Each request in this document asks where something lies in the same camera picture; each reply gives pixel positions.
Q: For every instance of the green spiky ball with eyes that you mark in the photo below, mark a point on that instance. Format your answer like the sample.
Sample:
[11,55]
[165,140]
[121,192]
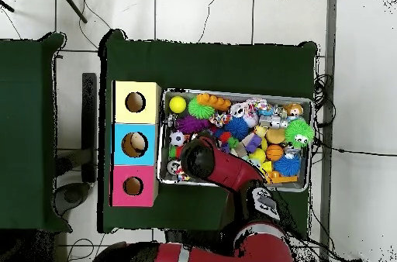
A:
[299,133]

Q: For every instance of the clear mesh bin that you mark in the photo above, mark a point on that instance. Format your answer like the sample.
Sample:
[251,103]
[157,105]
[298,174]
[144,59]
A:
[167,179]

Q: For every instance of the orange toy block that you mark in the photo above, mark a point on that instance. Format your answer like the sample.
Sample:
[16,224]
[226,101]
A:
[214,100]

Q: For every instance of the dark green tablecloth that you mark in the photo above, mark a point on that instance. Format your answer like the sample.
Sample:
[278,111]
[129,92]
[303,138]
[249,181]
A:
[24,119]
[201,66]

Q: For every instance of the yellow ball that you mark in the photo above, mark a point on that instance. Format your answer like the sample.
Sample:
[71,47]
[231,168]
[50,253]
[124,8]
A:
[177,104]

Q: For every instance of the black flat panel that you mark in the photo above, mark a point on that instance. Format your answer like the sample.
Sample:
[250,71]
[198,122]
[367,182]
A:
[89,119]

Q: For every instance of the small soccer ball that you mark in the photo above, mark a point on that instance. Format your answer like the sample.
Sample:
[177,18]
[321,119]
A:
[177,138]

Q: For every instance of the blue spiky ball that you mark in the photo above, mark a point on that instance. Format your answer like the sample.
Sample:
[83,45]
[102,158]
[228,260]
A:
[237,127]

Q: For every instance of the black tripod leg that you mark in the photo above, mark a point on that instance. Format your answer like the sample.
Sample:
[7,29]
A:
[72,4]
[7,6]

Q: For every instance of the purple building block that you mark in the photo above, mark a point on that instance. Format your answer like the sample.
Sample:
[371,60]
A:
[252,143]

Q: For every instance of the small basketball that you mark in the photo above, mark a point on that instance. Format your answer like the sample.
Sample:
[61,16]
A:
[275,152]

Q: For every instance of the wooden box with three holes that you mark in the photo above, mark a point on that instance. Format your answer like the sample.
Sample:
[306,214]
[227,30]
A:
[145,113]

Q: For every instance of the purple spiky ball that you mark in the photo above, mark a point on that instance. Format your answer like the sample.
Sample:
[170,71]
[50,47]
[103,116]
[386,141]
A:
[192,124]

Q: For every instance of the silver toy robot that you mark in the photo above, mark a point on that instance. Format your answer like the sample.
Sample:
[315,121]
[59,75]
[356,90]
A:
[273,122]

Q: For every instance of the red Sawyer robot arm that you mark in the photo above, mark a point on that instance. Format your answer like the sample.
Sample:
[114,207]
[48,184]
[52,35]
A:
[235,169]

